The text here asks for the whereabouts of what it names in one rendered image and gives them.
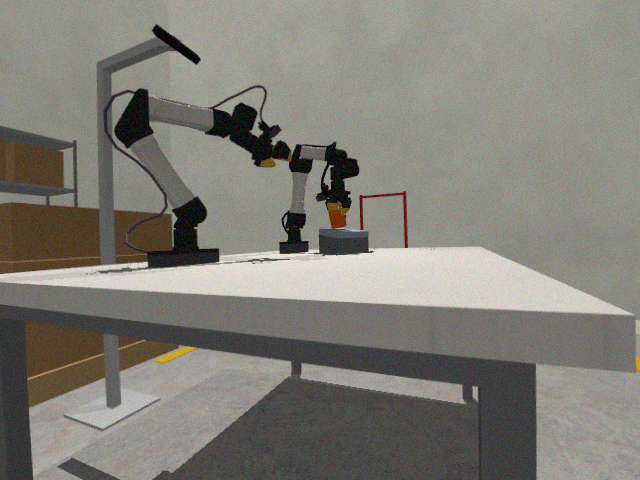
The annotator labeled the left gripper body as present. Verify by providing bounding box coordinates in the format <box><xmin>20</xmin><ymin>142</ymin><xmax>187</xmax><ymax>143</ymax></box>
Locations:
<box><xmin>325</xmin><ymin>180</ymin><xmax>352</xmax><ymax>211</ymax></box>

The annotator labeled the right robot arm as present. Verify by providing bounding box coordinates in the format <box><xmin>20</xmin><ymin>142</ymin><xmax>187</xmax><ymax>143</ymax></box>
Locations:
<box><xmin>114</xmin><ymin>88</ymin><xmax>258</xmax><ymax>255</ymax></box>

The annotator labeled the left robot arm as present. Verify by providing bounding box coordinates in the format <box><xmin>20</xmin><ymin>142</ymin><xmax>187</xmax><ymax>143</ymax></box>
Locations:
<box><xmin>279</xmin><ymin>144</ymin><xmax>359</xmax><ymax>244</ymax></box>

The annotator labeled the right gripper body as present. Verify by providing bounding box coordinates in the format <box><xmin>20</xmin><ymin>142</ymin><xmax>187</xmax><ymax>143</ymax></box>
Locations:
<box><xmin>244</xmin><ymin>134</ymin><xmax>290</xmax><ymax>167</ymax></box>

